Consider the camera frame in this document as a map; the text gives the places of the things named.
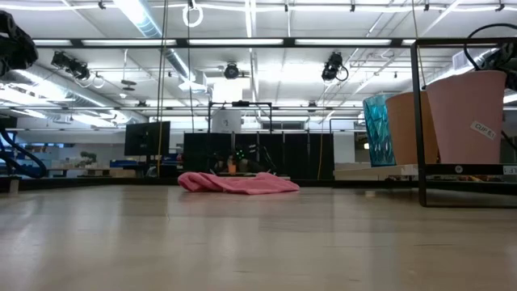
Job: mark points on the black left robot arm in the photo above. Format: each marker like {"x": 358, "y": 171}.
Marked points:
{"x": 16, "y": 48}

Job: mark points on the orange plastic cup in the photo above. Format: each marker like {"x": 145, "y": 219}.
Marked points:
{"x": 404, "y": 129}

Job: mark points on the pink cloth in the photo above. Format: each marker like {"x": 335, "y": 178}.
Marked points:
{"x": 242, "y": 185}

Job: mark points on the distant black robot arms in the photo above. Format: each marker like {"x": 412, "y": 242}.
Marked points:
{"x": 242, "y": 155}

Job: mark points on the black aluminium table frame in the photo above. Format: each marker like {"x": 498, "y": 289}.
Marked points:
{"x": 101, "y": 182}

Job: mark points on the black partition wall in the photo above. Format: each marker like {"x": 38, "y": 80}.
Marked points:
{"x": 291, "y": 153}

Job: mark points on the white box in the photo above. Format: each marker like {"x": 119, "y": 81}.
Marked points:
{"x": 226, "y": 121}

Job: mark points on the black metal frame rig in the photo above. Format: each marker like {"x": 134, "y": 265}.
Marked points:
{"x": 240, "y": 103}

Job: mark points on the silver ventilation duct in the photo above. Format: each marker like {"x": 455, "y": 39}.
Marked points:
{"x": 141, "y": 20}

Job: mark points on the black monitor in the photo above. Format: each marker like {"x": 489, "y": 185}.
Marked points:
{"x": 147, "y": 138}

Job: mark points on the black overhead beam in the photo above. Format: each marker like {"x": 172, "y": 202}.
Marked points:
{"x": 182, "y": 42}

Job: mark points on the small potted plant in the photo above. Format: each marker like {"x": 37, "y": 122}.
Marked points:
{"x": 87, "y": 157}

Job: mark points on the pink plastic cup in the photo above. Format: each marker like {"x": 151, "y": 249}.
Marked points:
{"x": 460, "y": 121}

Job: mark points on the small orange cup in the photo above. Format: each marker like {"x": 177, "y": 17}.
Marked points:
{"x": 232, "y": 168}

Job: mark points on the wooden shelf with black frame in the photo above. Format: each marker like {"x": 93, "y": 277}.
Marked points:
{"x": 444, "y": 169}

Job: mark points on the teal faceted cup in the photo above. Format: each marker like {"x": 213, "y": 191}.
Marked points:
{"x": 377, "y": 133}

